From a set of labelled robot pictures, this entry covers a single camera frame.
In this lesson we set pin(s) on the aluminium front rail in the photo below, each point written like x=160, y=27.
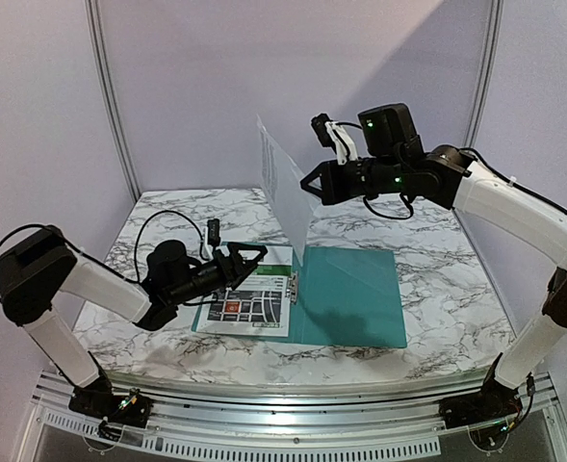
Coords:
x=395, y=421

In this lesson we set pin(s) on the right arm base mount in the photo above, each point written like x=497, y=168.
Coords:
x=492, y=402

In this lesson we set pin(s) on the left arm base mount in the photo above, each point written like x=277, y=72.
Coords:
x=98, y=401

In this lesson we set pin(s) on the green map flyer sheet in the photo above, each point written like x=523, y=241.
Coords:
x=258, y=307

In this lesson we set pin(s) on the right aluminium frame post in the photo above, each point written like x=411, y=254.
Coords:
x=484, y=73

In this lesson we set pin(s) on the white text paper sheet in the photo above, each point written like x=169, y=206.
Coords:
x=280, y=182

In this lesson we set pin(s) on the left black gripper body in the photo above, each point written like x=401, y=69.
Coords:
x=193, y=288

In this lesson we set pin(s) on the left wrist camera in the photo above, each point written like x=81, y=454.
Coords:
x=211, y=239

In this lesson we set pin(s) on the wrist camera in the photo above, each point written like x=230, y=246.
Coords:
x=211, y=239
x=332, y=134

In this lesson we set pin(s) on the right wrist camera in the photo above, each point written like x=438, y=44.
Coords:
x=332, y=134

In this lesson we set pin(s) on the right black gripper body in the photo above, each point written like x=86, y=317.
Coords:
x=329, y=180

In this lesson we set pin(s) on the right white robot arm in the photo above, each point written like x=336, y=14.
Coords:
x=455, y=178

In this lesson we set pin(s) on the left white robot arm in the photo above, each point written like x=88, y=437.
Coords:
x=46, y=263

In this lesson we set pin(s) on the left aluminium frame post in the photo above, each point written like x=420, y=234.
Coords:
x=108, y=91

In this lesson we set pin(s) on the teal file folder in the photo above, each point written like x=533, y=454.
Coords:
x=348, y=298

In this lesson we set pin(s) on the aluminium frame post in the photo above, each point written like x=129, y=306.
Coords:
x=108, y=91
x=484, y=73

